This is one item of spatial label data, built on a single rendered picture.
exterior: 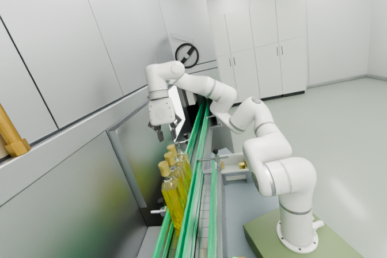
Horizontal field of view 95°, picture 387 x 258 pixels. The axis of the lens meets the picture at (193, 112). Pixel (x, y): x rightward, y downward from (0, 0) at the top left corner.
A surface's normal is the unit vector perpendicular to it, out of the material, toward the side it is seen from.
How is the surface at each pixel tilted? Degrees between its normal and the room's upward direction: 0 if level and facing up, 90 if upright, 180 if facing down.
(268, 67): 90
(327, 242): 2
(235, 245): 0
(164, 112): 75
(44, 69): 90
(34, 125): 90
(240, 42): 90
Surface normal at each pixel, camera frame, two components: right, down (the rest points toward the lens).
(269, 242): -0.23, -0.91
